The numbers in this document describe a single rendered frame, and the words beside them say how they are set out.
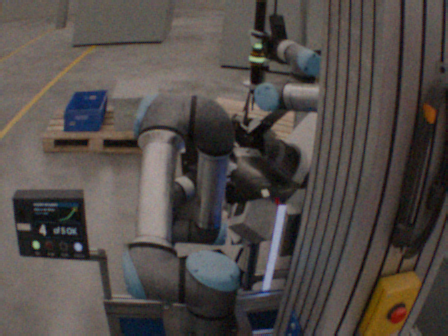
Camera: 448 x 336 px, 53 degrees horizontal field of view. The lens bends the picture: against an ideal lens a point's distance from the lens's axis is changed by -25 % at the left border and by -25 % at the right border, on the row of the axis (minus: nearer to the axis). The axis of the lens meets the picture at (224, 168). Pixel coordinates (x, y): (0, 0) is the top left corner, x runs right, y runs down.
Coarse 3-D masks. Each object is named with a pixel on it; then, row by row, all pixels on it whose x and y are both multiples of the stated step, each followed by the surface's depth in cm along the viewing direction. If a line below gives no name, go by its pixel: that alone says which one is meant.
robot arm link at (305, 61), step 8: (288, 48) 153; (296, 48) 151; (304, 48) 150; (288, 56) 153; (296, 56) 149; (304, 56) 146; (312, 56) 146; (296, 64) 150; (304, 64) 146; (312, 64) 147; (320, 64) 148; (296, 72) 151; (304, 72) 149; (312, 72) 148
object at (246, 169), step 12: (240, 156) 188; (240, 168) 183; (252, 168) 182; (264, 168) 184; (276, 168) 185; (240, 180) 178; (252, 180) 177; (264, 180) 177; (276, 180) 177; (288, 180) 177; (240, 192) 174; (252, 192) 173; (276, 192) 171
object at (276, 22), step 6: (270, 18) 161; (276, 18) 161; (282, 18) 162; (270, 24) 162; (276, 24) 161; (282, 24) 162; (276, 30) 160; (282, 30) 161; (276, 36) 160; (282, 36) 161; (276, 42) 160
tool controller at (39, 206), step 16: (16, 192) 141; (32, 192) 142; (48, 192) 144; (64, 192) 145; (80, 192) 146; (16, 208) 135; (32, 208) 137; (48, 208) 138; (64, 208) 140; (80, 208) 141; (16, 224) 136; (32, 224) 138; (64, 224) 140; (80, 224) 142; (32, 240) 138; (48, 240) 140; (64, 240) 141; (80, 240) 143; (32, 256) 139; (48, 256) 140; (64, 256) 142; (80, 256) 143
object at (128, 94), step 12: (120, 84) 498; (132, 84) 497; (144, 84) 498; (156, 84) 498; (120, 96) 464; (132, 96) 464; (144, 96) 466; (120, 108) 466; (132, 108) 468; (120, 120) 472; (132, 120) 473
